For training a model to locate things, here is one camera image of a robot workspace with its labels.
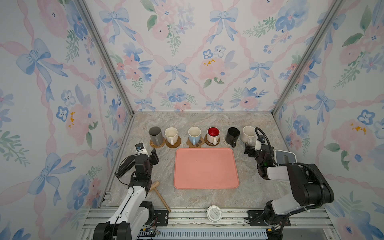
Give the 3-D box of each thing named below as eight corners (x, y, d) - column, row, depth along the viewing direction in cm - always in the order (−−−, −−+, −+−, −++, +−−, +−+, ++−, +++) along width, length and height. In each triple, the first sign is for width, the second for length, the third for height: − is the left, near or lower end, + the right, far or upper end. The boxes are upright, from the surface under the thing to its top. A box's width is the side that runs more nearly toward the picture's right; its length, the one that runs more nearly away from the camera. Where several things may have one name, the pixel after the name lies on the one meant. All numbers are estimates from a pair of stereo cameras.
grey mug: (150, 150, 100) (146, 140, 91) (153, 136, 107) (150, 126, 98) (161, 150, 100) (158, 140, 91) (164, 136, 107) (161, 126, 98)
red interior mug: (207, 147, 102) (208, 140, 95) (206, 134, 109) (207, 126, 102) (219, 147, 102) (221, 140, 95) (217, 134, 109) (219, 126, 102)
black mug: (226, 149, 101) (229, 140, 93) (224, 136, 108) (227, 127, 99) (238, 149, 101) (242, 140, 93) (235, 136, 108) (238, 127, 99)
